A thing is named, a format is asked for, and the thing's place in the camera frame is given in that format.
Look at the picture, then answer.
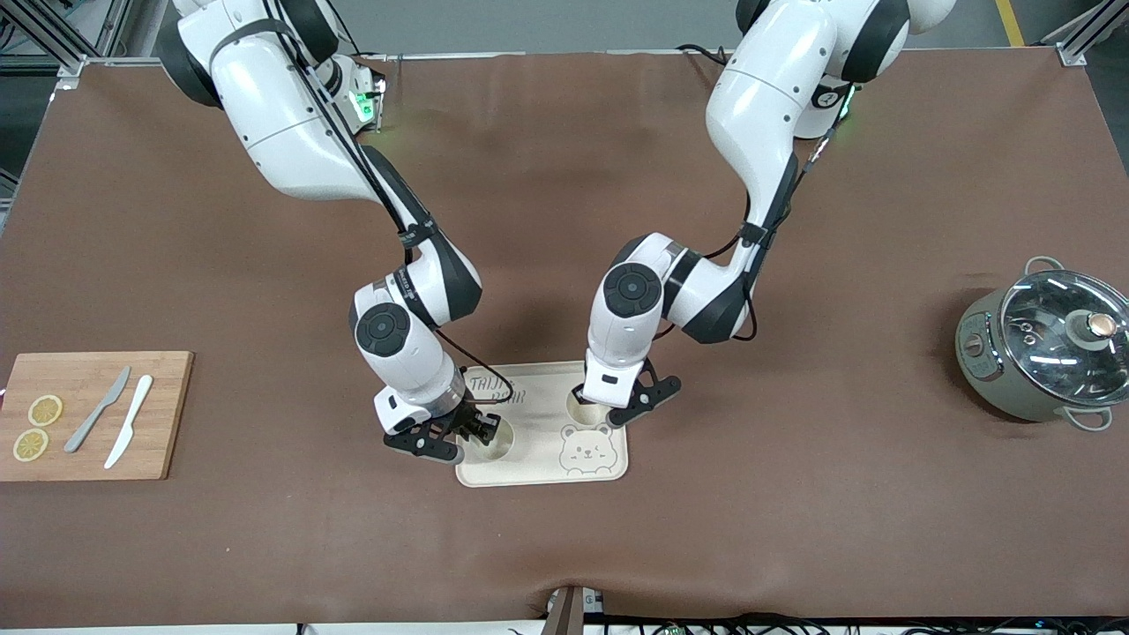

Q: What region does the white IKEA cup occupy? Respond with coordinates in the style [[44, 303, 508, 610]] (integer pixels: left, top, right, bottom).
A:
[[466, 415, 515, 462], [565, 388, 618, 430]]

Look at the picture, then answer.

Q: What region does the cream bear print tray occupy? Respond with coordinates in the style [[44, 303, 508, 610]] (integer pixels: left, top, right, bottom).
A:
[[455, 360, 630, 488]]

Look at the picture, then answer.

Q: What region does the bamboo cutting board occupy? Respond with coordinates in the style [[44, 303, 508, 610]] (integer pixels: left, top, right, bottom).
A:
[[0, 351, 194, 482]]

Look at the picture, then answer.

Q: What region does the white plastic knife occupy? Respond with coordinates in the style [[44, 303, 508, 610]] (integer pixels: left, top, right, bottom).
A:
[[104, 375, 154, 470]]

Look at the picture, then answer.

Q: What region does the grey plastic knife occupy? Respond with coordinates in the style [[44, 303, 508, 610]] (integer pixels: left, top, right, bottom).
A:
[[64, 366, 131, 454]]

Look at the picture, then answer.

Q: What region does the grey-green electric cooking pot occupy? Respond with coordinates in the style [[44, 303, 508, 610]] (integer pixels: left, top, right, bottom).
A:
[[955, 256, 1129, 431]]

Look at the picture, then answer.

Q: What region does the glass pot lid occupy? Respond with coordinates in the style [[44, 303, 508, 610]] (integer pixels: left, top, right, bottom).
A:
[[1000, 270, 1129, 407]]

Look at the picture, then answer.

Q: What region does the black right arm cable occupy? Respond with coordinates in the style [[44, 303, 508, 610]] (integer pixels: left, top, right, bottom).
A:
[[265, 0, 516, 407]]

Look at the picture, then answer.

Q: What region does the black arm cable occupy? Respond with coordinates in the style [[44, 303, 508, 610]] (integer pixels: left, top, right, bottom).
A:
[[657, 79, 856, 344], [265, 0, 516, 407]]

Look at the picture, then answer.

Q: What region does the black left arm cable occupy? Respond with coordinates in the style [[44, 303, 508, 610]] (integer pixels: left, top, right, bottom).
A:
[[657, 79, 856, 344]]

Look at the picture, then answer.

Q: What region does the brown camera mount post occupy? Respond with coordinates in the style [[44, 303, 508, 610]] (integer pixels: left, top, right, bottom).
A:
[[542, 585, 609, 635]]

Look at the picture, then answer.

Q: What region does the black cable on table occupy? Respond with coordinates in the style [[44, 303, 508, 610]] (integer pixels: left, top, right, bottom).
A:
[[677, 43, 735, 68]]

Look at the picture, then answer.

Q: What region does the aluminium frame profile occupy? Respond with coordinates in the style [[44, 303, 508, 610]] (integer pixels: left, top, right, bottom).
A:
[[0, 0, 170, 86], [1041, 0, 1129, 68]]

